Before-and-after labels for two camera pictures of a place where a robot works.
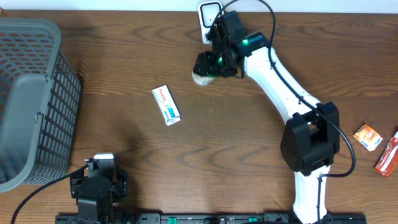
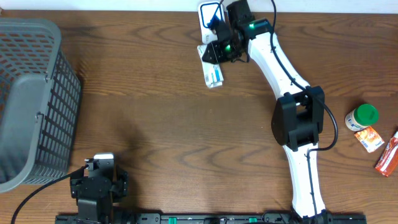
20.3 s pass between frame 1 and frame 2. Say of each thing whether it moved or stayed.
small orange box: stayed
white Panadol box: moved
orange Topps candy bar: stayed
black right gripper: moved
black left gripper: stayed
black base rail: stayed
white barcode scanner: stayed
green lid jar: moved
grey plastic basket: stayed
